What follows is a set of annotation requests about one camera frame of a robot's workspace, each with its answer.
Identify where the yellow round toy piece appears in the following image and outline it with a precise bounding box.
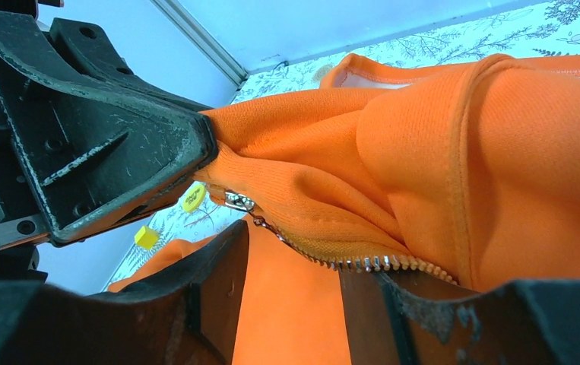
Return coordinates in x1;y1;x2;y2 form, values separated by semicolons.
179;182;207;213

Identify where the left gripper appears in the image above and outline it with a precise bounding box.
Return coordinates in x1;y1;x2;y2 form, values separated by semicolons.
0;1;217;281

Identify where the floral table mat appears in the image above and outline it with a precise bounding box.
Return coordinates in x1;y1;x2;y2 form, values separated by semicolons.
108;1;580;284

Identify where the orange zip jacket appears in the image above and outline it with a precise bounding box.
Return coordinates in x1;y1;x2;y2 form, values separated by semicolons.
107;52;580;365

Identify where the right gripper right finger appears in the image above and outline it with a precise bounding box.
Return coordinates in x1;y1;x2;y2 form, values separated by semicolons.
340;271;580;364

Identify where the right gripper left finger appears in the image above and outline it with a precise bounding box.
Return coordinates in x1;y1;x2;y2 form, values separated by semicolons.
0;220;249;364

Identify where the yellow toy block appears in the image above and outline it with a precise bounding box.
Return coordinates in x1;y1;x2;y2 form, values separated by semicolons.
134;225;160;250

